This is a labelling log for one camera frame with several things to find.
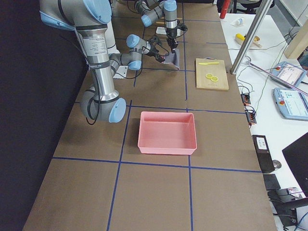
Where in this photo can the black power box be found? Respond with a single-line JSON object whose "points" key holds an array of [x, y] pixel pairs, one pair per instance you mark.
{"points": [[263, 153]]}

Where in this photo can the pink plastic bin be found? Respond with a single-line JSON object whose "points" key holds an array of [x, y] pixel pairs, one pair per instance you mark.
{"points": [[167, 133]]}

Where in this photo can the white rack tray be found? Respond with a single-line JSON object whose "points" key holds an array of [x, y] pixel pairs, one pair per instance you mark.
{"points": [[161, 30]]}

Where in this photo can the teach pendant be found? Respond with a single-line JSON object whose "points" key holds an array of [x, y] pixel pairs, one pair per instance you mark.
{"points": [[291, 104], [289, 73]]}

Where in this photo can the grey wiping cloth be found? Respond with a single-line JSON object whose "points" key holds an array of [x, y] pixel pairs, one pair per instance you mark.
{"points": [[173, 59]]}

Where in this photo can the orange connector block far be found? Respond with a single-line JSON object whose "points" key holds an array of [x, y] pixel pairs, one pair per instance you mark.
{"points": [[245, 98]]}

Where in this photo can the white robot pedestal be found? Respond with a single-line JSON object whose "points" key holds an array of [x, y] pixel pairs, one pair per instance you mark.
{"points": [[117, 69]]}

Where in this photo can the white bottle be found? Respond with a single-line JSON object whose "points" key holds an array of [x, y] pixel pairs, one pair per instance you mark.
{"points": [[238, 22]]}

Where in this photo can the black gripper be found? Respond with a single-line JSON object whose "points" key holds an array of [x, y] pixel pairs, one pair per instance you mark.
{"points": [[170, 33], [154, 52]]}

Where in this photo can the teach pendant near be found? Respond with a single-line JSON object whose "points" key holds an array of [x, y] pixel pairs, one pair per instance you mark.
{"points": [[291, 104]]}

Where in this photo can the lemon slice near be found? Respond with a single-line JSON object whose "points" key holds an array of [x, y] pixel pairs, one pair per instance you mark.
{"points": [[214, 78]]}

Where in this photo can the wooden cutting board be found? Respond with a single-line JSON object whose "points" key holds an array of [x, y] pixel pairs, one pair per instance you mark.
{"points": [[218, 70]]}

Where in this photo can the red fire extinguisher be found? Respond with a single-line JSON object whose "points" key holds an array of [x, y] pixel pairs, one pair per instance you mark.
{"points": [[224, 8]]}

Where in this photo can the aluminium frame post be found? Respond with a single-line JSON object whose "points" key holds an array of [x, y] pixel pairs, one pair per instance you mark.
{"points": [[258, 19]]}

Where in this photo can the yellow plastic knife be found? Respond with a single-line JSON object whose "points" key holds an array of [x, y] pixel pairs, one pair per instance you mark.
{"points": [[209, 63]]}

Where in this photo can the orange connector block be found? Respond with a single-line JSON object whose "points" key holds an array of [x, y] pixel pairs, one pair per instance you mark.
{"points": [[250, 115], [245, 98]]}

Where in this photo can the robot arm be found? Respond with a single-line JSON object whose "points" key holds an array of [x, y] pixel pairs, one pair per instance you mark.
{"points": [[90, 20], [153, 10]]}

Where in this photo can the orange connector block near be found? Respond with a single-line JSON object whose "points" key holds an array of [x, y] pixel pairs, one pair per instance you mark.
{"points": [[250, 115]]}

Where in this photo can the teach pendant far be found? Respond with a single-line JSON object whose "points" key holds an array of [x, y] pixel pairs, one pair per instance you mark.
{"points": [[289, 73]]}

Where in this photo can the black monitor corner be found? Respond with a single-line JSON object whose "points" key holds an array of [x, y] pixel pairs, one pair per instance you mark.
{"points": [[296, 156]]}

